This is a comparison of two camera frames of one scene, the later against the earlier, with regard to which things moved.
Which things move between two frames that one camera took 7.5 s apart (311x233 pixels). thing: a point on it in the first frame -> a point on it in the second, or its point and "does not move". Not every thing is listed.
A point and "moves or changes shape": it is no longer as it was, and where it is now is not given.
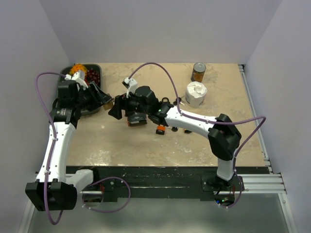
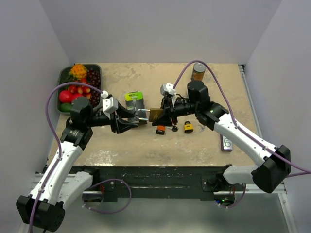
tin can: (198, 72) does not move
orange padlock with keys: (161, 129) does not move
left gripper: (99, 98) -> (118, 123)
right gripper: (122, 103) -> (169, 112)
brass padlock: (108, 106) moves or changes shape
